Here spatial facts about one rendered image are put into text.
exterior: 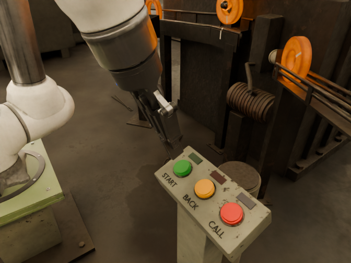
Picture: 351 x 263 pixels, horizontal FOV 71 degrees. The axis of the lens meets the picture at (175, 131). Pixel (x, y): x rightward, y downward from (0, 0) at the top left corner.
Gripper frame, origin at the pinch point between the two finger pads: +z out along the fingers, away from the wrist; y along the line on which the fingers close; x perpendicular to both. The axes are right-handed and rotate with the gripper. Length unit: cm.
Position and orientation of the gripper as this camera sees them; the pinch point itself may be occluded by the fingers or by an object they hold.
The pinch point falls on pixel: (171, 143)
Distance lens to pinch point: 49.4
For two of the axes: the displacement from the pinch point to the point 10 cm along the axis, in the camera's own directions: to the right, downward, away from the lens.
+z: 2.8, 6.6, 7.0
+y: -5.8, -4.6, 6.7
